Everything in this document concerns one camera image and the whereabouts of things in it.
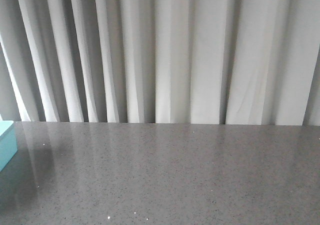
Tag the turquoise blue box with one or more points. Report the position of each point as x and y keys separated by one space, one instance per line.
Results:
x=8 y=142

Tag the grey pleated curtain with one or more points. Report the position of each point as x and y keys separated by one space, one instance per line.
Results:
x=233 y=62

